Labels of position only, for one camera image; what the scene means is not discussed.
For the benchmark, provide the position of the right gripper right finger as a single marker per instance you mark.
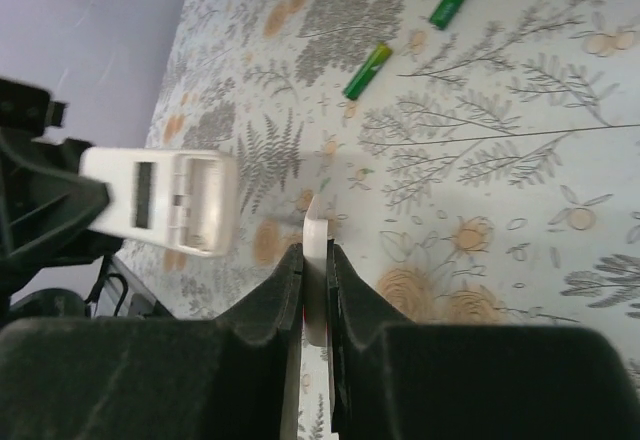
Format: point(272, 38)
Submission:
point(392, 378)

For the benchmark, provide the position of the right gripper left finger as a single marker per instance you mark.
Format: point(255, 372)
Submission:
point(235, 376)

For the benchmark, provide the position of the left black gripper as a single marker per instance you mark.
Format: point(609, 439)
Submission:
point(46, 205)

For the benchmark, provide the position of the white remote control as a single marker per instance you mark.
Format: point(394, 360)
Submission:
point(183, 200)

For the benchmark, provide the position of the white remote battery cover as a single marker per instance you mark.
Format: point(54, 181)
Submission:
point(313, 316)

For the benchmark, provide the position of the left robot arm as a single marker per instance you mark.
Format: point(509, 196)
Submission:
point(59, 302)

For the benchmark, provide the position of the floral table mat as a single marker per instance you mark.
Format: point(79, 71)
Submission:
point(488, 174)

